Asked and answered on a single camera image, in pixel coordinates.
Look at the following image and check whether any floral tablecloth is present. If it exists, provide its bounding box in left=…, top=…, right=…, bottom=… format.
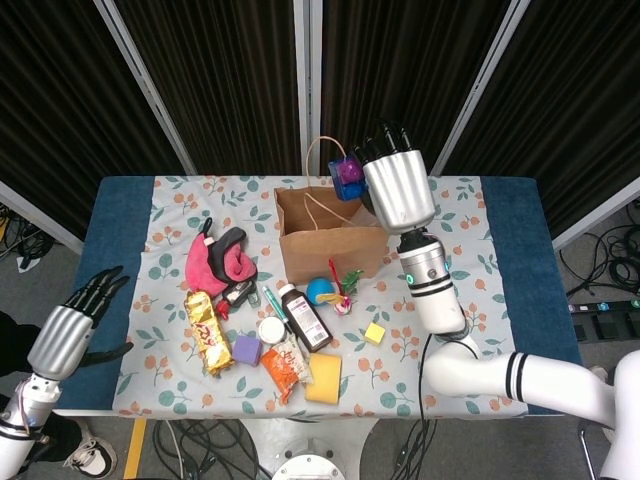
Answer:
left=112, top=174, right=529, bottom=419

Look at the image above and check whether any purple foam cube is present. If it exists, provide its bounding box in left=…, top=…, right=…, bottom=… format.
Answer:
left=231, top=334, right=265, bottom=368

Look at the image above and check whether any orange snack packet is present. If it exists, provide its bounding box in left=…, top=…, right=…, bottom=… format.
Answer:
left=259, top=335, right=315, bottom=405

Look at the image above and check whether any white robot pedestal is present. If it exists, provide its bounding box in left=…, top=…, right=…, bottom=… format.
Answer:
left=234, top=417, right=381, bottom=480

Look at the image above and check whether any brown medicine bottle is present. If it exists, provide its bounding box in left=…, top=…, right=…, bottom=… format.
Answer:
left=278, top=283, right=334, bottom=355

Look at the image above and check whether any black floor cable tangle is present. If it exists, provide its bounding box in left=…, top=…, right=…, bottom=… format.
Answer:
left=559, top=199, right=640, bottom=301
left=0, top=204, right=56, bottom=274
left=152, top=419, right=271, bottom=480

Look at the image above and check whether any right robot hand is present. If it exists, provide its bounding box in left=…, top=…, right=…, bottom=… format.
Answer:
left=353, top=118, right=436, bottom=236

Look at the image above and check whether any gold biscuit packet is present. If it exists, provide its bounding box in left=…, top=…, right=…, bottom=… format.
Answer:
left=185, top=289, right=236, bottom=377

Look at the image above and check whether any brown paper bag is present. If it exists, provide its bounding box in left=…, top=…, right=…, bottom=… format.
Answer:
left=274, top=136, right=391, bottom=286

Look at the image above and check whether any yellow floor tape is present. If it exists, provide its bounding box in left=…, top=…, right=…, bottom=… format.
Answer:
left=122, top=418, right=148, bottom=480

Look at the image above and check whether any black floor box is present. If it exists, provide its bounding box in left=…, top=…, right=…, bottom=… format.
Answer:
left=572, top=312, right=640, bottom=344

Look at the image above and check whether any small clear jar of pins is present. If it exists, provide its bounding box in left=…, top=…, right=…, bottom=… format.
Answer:
left=257, top=316, right=287, bottom=345

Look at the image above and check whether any black power strip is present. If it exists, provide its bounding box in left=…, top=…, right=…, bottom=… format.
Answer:
left=567, top=298, right=640, bottom=315

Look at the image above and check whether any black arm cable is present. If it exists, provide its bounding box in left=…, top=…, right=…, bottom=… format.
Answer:
left=418, top=332, right=436, bottom=451

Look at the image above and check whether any pink and black plush cloth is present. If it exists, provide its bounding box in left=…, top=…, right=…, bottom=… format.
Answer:
left=184, top=217, right=259, bottom=296

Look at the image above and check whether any black trouser leg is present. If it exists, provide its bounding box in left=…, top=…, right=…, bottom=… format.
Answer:
left=0, top=418, right=84, bottom=474

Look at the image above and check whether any black stapler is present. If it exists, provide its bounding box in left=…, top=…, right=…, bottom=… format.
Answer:
left=223, top=279, right=256, bottom=307

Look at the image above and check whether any green and white tube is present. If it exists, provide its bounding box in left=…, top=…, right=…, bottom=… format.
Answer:
left=262, top=285, right=290, bottom=326

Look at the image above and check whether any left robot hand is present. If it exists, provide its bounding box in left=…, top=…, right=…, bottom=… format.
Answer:
left=27, top=265, right=136, bottom=382

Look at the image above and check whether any black corrugated divider panel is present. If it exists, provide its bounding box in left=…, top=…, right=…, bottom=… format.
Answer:
left=432, top=0, right=640, bottom=251
left=0, top=0, right=196, bottom=256
left=309, top=0, right=531, bottom=176
left=107, top=0, right=314, bottom=176

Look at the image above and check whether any grey round robot cap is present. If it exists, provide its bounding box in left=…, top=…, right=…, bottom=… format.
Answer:
left=273, top=437, right=351, bottom=480

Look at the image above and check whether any purple and blue toy brick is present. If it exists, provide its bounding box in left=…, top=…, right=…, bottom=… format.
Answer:
left=328, top=155, right=369, bottom=202

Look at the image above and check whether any yellow sponge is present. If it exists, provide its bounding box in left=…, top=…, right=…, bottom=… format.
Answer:
left=303, top=352, right=345, bottom=404

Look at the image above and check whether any blue table cover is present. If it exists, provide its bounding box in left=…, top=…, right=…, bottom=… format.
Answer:
left=42, top=174, right=596, bottom=416

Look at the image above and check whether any blue ball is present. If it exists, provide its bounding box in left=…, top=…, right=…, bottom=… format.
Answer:
left=305, top=277, right=337, bottom=306

